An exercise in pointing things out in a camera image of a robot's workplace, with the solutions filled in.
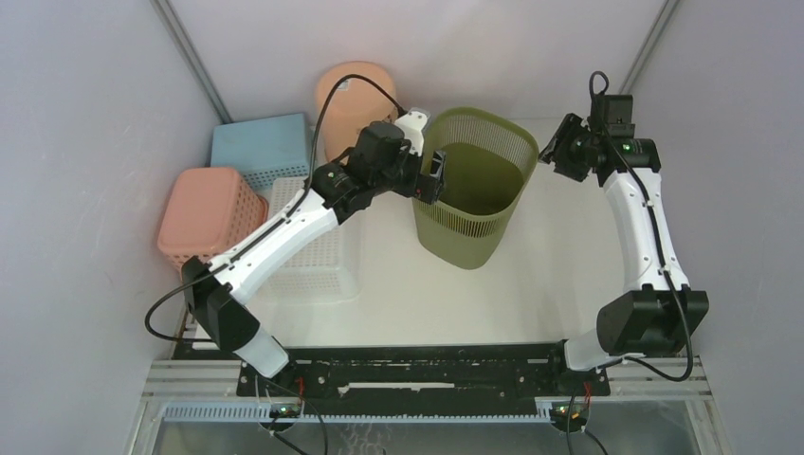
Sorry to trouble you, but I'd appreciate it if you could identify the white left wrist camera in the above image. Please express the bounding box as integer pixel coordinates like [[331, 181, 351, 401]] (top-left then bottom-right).
[[393, 108, 429, 156]]

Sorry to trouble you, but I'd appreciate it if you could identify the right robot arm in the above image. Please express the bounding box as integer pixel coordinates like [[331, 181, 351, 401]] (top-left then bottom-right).
[[540, 93, 709, 394]]

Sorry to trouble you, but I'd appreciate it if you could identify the blue plastic basket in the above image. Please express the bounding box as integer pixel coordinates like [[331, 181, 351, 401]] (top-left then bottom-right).
[[210, 113, 311, 191]]

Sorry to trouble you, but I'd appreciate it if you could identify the green mesh waste bin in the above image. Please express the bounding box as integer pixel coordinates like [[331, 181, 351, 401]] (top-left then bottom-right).
[[412, 107, 539, 270]]

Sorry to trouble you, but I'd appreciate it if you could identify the pink plastic basket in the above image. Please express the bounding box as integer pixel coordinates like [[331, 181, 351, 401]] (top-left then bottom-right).
[[156, 167, 268, 270]]

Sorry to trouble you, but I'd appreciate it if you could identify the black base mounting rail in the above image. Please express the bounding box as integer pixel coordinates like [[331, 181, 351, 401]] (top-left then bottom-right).
[[236, 342, 611, 418]]

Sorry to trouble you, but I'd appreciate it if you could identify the left black cable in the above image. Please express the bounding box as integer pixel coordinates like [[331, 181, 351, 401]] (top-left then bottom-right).
[[143, 74, 410, 344]]

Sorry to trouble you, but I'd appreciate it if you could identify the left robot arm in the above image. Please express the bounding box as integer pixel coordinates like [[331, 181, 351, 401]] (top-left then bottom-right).
[[181, 110, 446, 395]]

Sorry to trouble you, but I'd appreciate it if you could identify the white toothed cable duct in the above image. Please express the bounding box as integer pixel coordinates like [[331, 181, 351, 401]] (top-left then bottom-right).
[[161, 401, 557, 424]]

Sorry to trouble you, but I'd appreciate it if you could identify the clear white plastic tray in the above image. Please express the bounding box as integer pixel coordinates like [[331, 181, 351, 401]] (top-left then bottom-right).
[[257, 212, 364, 305]]

